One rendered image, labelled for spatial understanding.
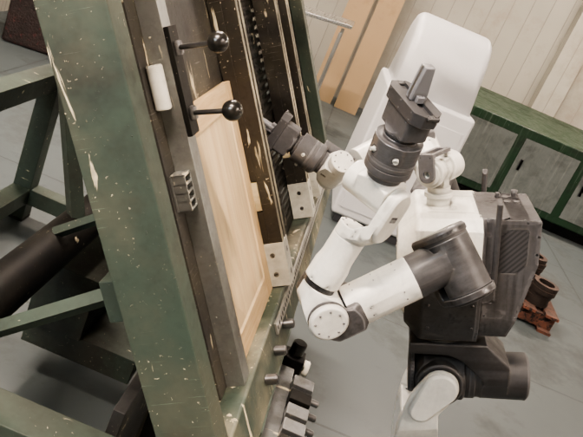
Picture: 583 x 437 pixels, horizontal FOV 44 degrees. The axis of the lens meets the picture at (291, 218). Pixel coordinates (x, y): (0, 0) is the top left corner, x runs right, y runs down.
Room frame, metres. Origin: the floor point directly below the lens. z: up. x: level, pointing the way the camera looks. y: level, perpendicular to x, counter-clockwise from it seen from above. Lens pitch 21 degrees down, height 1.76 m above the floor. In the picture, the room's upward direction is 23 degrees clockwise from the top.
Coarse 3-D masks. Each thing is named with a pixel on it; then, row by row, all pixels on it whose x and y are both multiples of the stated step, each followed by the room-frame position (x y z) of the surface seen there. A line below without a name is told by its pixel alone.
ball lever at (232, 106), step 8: (224, 104) 1.24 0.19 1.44; (232, 104) 1.23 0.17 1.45; (240, 104) 1.24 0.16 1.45; (192, 112) 1.28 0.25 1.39; (200, 112) 1.28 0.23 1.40; (208, 112) 1.27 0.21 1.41; (216, 112) 1.26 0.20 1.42; (224, 112) 1.23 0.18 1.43; (232, 112) 1.23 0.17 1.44; (240, 112) 1.24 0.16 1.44; (192, 120) 1.29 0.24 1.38; (232, 120) 1.23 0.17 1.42
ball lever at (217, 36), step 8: (216, 32) 1.23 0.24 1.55; (176, 40) 1.29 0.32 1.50; (208, 40) 1.23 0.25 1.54; (216, 40) 1.23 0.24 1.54; (224, 40) 1.23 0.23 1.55; (176, 48) 1.28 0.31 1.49; (184, 48) 1.28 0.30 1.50; (192, 48) 1.27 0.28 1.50; (216, 48) 1.23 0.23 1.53; (224, 48) 1.23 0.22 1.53
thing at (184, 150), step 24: (144, 0) 1.27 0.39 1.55; (144, 24) 1.27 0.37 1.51; (168, 24) 1.31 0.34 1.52; (168, 72) 1.27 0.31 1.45; (168, 120) 1.27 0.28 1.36; (168, 144) 1.27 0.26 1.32; (192, 144) 1.29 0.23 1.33; (192, 168) 1.27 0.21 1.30; (192, 216) 1.27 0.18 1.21; (192, 240) 1.27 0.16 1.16; (216, 240) 1.30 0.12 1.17; (216, 264) 1.27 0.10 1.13; (216, 288) 1.27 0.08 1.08; (216, 312) 1.27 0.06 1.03; (216, 336) 1.27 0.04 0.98; (240, 336) 1.32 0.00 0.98; (240, 360) 1.28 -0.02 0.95; (240, 384) 1.27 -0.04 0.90
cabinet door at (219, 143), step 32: (224, 96) 1.67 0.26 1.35; (224, 128) 1.62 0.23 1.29; (224, 160) 1.57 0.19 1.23; (224, 192) 1.51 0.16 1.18; (224, 224) 1.46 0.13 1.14; (256, 224) 1.73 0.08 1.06; (224, 256) 1.41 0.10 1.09; (256, 256) 1.67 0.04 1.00; (256, 288) 1.61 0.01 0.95; (256, 320) 1.53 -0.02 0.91
